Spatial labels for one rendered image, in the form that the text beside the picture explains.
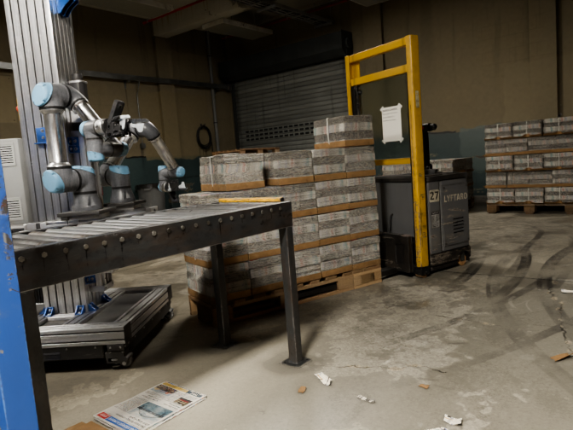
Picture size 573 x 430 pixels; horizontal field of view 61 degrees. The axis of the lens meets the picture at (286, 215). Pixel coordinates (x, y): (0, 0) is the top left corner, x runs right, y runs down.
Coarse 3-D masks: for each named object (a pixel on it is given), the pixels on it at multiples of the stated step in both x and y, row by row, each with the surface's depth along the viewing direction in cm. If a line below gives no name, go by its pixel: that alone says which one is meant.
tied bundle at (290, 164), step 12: (264, 156) 341; (276, 156) 326; (288, 156) 331; (300, 156) 336; (264, 168) 342; (276, 168) 328; (288, 168) 331; (300, 168) 337; (312, 168) 342; (264, 180) 343
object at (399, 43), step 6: (390, 42) 381; (396, 42) 375; (402, 42) 371; (372, 48) 398; (378, 48) 392; (384, 48) 387; (390, 48) 382; (396, 48) 378; (360, 54) 410; (366, 54) 404; (372, 54) 399; (378, 54) 395; (354, 60) 417; (360, 60) 414
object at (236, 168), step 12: (216, 156) 314; (228, 156) 306; (240, 156) 311; (252, 156) 316; (216, 168) 317; (228, 168) 307; (240, 168) 312; (252, 168) 317; (216, 180) 316; (228, 180) 307; (240, 180) 312; (252, 180) 317
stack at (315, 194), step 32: (224, 192) 310; (256, 192) 318; (288, 192) 332; (320, 192) 347; (320, 224) 349; (192, 256) 322; (224, 256) 308; (320, 256) 350; (192, 288) 329; (352, 288) 368
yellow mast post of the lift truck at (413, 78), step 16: (416, 48) 366; (416, 64) 367; (416, 80) 368; (416, 96) 369; (416, 112) 370; (416, 128) 370; (416, 144) 371; (416, 160) 372; (416, 176) 374; (416, 192) 376; (416, 208) 378; (416, 224) 380; (416, 240) 382; (416, 256) 384
